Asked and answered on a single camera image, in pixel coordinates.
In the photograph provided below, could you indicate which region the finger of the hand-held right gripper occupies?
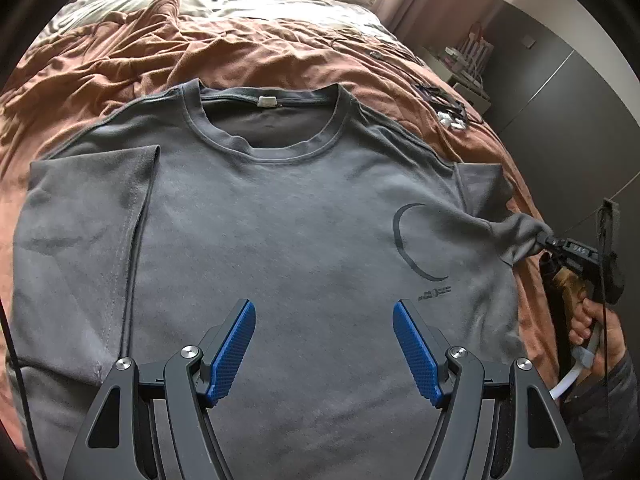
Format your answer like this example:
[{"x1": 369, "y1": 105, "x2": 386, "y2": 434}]
[{"x1": 534, "y1": 230, "x2": 568, "y2": 261}]

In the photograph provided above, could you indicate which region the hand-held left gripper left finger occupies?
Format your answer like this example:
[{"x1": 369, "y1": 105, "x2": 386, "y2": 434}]
[{"x1": 62, "y1": 299, "x2": 257, "y2": 480}]

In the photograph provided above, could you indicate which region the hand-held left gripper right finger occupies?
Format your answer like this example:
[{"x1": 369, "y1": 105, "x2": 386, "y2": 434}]
[{"x1": 392, "y1": 300, "x2": 586, "y2": 480}]

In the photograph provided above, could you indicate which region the grey t-shirt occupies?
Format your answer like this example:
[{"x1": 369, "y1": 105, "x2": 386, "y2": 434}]
[{"x1": 10, "y1": 80, "x2": 553, "y2": 480}]

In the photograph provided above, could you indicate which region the person's right forearm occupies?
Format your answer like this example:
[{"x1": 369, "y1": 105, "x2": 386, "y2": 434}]
[{"x1": 565, "y1": 352, "x2": 638, "y2": 480}]

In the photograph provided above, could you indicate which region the person's right hand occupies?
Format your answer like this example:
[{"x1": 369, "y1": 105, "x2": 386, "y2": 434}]
[{"x1": 570, "y1": 300, "x2": 626, "y2": 361}]

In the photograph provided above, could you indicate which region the white tube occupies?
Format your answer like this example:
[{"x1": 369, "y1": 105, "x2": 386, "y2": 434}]
[{"x1": 549, "y1": 332, "x2": 598, "y2": 402}]

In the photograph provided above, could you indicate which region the white nightstand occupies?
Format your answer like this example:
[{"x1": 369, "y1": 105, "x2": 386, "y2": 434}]
[{"x1": 447, "y1": 70, "x2": 497, "y2": 113}]

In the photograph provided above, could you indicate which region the brown blanket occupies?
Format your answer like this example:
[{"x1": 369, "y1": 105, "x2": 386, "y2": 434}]
[{"x1": 0, "y1": 0, "x2": 566, "y2": 480}]

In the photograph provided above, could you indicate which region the beige duvet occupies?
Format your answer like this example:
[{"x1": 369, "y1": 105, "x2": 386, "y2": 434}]
[{"x1": 50, "y1": 0, "x2": 401, "y2": 33}]

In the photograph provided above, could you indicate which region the thin black cable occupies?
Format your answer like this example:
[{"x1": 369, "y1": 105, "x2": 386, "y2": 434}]
[{"x1": 600, "y1": 205, "x2": 617, "y2": 480}]

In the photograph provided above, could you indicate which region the tangle of black cords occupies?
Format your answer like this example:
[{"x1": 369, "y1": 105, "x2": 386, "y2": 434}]
[{"x1": 330, "y1": 30, "x2": 481, "y2": 126}]

